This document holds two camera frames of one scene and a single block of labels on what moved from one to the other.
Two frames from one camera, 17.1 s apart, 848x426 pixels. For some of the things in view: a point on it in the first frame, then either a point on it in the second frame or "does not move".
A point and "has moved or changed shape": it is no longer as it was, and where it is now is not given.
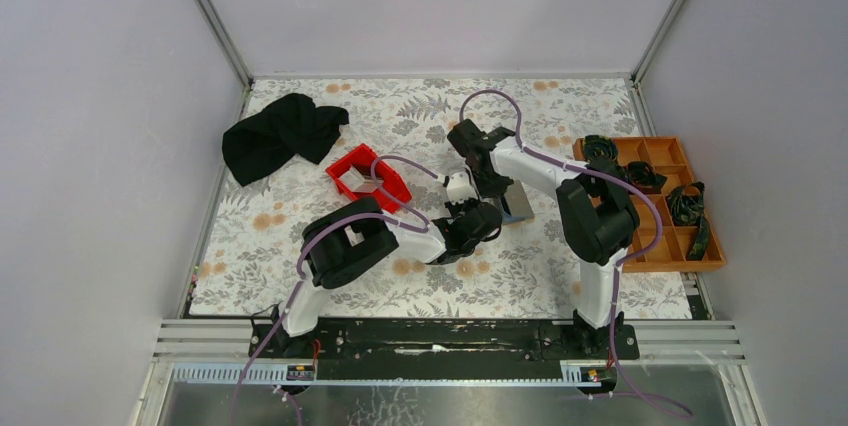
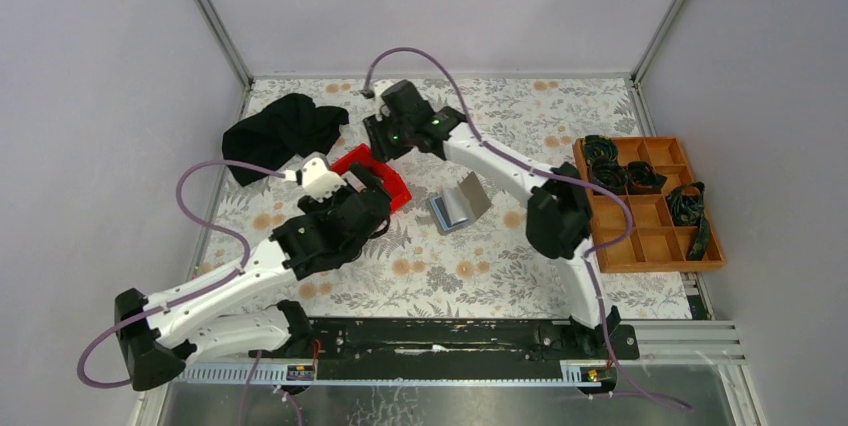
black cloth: x=289 y=126 does not move
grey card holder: x=515 y=205 has moved or changed shape
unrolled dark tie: x=687 y=208 does not move
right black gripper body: x=489 y=186 → x=389 y=138
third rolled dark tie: x=643 y=177 does not move
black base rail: x=444 y=349 does not move
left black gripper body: x=457 y=209 → x=323 y=209
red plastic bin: x=361 y=174 does not move
